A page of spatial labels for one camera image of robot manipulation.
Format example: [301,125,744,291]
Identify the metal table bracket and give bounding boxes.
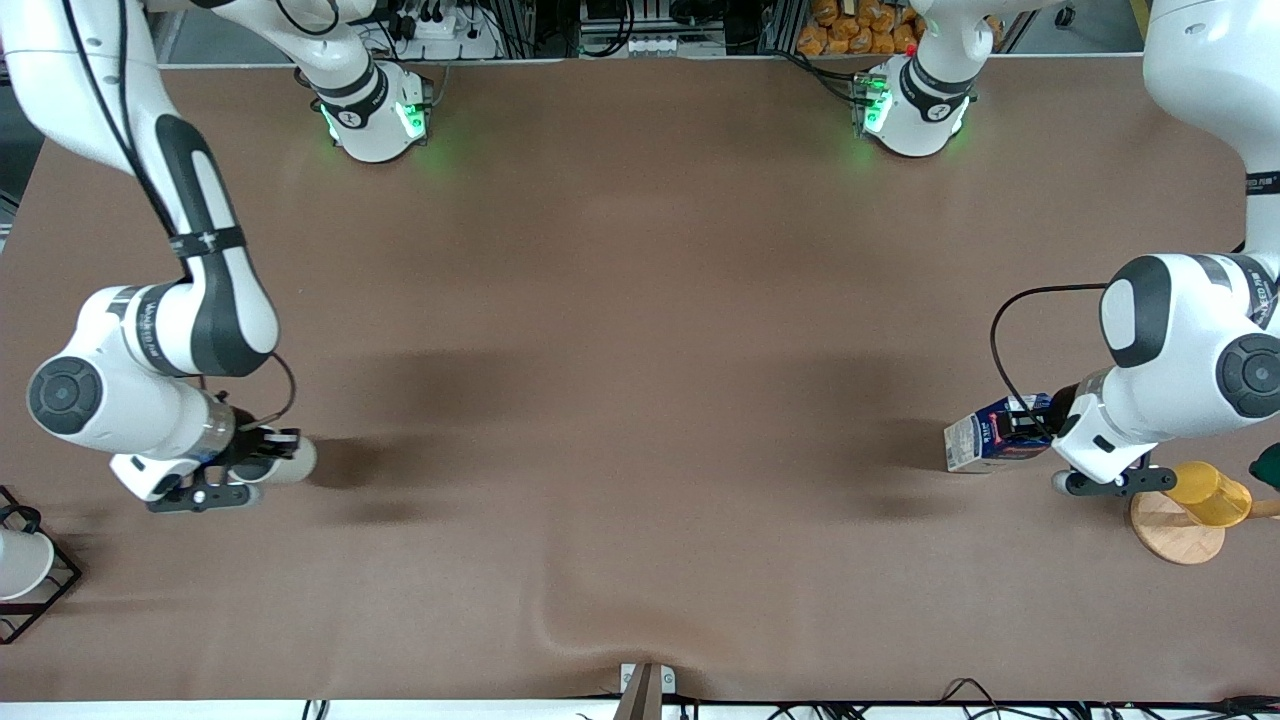
[612,662,678,720]

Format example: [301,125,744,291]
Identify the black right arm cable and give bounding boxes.
[60,0,299,431]

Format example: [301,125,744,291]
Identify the yellow plastic cup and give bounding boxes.
[1163,460,1253,529]

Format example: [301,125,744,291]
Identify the orange snack packs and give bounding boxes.
[797,0,926,58]

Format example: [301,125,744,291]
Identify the white paper cup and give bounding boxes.
[0,527,56,602]

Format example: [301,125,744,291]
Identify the blue milk carton green cap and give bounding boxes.
[944,392,1053,474]

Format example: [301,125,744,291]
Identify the black wire rack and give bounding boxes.
[0,485,84,646]

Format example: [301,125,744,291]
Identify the white mug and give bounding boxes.
[236,437,318,487]

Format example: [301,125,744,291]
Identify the brown table cover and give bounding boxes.
[0,55,1280,703]

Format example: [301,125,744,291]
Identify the wooden cup stand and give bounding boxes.
[1130,487,1280,567]

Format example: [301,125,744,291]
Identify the white power strip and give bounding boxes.
[395,8,501,62]

